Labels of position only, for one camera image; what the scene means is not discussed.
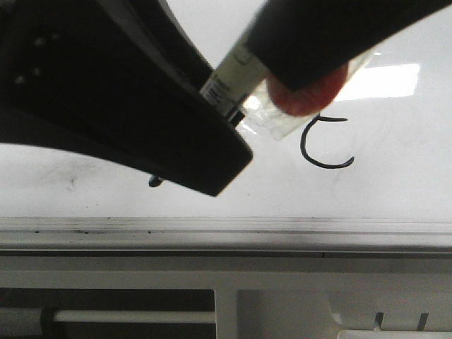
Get white black-tipped whiteboard marker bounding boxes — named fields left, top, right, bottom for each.
left=148, top=20, right=269, bottom=188

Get white horizontal rod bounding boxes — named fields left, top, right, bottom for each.
left=40, top=308, right=216, bottom=324

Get white whiteboard with aluminium frame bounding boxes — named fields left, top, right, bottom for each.
left=1, top=8, right=451, bottom=252

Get white tray with hooks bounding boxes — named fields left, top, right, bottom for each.
left=326, top=292, right=452, bottom=339

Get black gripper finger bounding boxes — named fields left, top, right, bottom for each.
left=246, top=0, right=451, bottom=90
left=1, top=1, right=253, bottom=196

